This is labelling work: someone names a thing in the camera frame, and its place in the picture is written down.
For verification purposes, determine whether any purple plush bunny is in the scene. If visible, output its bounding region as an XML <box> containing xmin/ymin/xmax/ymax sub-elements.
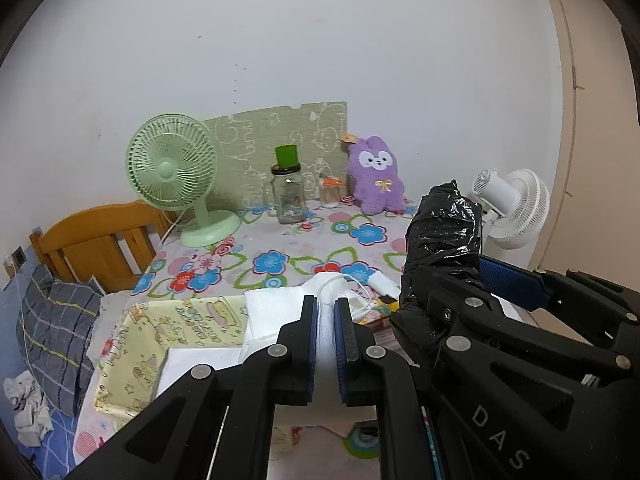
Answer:
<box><xmin>339</xmin><ymin>132</ymin><xmax>407</xmax><ymax>216</ymax></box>

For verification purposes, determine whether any white fan cable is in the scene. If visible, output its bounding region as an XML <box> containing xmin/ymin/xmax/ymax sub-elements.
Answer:
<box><xmin>159</xmin><ymin>210</ymin><xmax>185</xmax><ymax>247</ymax></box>

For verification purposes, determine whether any glass mason jar mug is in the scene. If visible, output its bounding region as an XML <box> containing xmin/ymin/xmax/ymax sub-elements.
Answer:
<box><xmin>262</xmin><ymin>162</ymin><xmax>307</xmax><ymax>225</ymax></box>

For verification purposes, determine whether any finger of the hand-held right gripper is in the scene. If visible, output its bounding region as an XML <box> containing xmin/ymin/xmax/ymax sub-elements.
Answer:
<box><xmin>477</xmin><ymin>254</ymin><xmax>640</xmax><ymax>347</ymax></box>
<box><xmin>410</xmin><ymin>266</ymin><xmax>632</xmax><ymax>377</ymax></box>

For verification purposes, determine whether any black plastic bag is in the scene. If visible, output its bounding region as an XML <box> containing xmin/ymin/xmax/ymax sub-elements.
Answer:
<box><xmin>390</xmin><ymin>178</ymin><xmax>485</xmax><ymax>366</ymax></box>

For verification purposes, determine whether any green desk fan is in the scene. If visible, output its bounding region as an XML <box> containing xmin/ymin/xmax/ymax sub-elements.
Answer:
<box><xmin>125</xmin><ymin>114</ymin><xmax>242</xmax><ymax>248</ymax></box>

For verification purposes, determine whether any green plastic cup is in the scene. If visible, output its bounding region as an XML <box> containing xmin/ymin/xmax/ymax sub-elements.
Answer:
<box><xmin>274</xmin><ymin>144</ymin><xmax>299</xmax><ymax>169</ymax></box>

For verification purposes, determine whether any grey plaid pillow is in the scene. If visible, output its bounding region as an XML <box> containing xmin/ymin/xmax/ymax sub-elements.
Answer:
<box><xmin>16</xmin><ymin>262</ymin><xmax>103</xmax><ymax>416</ymax></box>

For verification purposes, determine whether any white towel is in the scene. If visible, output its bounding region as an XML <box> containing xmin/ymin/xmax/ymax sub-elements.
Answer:
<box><xmin>156</xmin><ymin>272</ymin><xmax>376</xmax><ymax>428</ymax></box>

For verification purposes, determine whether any floral tablecloth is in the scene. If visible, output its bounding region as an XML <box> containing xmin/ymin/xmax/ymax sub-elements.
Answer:
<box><xmin>72</xmin><ymin>195</ymin><xmax>426</xmax><ymax>466</ymax></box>

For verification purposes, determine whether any blue checked bedsheet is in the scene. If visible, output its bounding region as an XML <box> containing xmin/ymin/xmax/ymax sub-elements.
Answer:
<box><xmin>20</xmin><ymin>400</ymin><xmax>81</xmax><ymax>477</ymax></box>

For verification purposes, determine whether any yellow fabric storage box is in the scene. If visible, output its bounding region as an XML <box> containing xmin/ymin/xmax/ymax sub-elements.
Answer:
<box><xmin>94</xmin><ymin>295</ymin><xmax>248</xmax><ymax>423</ymax></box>

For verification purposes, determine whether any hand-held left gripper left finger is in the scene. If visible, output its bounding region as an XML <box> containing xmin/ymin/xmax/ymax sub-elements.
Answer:
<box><xmin>65</xmin><ymin>295</ymin><xmax>318</xmax><ymax>480</ymax></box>

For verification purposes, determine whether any green printed board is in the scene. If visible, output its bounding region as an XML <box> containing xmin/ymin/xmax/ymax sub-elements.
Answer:
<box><xmin>202</xmin><ymin>101</ymin><xmax>348</xmax><ymax>211</ymax></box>

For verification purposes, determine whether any white fan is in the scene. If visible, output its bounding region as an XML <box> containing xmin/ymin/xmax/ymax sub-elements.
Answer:
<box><xmin>472</xmin><ymin>168</ymin><xmax>551</xmax><ymax>251</ymax></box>

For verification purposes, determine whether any cotton swab jar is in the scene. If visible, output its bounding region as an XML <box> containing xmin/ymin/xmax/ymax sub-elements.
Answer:
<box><xmin>319</xmin><ymin>176</ymin><xmax>347</xmax><ymax>209</ymax></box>

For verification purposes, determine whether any white charger with cable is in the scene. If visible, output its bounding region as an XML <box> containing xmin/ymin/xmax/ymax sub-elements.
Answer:
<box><xmin>325</xmin><ymin>266</ymin><xmax>402</xmax><ymax>322</ymax></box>

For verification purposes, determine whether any white bedding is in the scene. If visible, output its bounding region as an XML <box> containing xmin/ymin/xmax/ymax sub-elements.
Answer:
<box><xmin>82</xmin><ymin>275</ymin><xmax>133</xmax><ymax>361</ymax></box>

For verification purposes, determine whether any wooden headboard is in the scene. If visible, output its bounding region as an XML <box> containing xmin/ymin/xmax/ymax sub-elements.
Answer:
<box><xmin>30</xmin><ymin>200</ymin><xmax>176</xmax><ymax>293</ymax></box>

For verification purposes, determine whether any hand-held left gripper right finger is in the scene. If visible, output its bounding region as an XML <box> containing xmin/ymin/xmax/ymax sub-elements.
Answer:
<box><xmin>334</xmin><ymin>297</ymin><xmax>436</xmax><ymax>480</ymax></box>

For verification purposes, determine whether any crumpled white cloth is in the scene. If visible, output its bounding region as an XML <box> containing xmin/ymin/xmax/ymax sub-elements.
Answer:
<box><xmin>4</xmin><ymin>370</ymin><xmax>53</xmax><ymax>447</ymax></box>

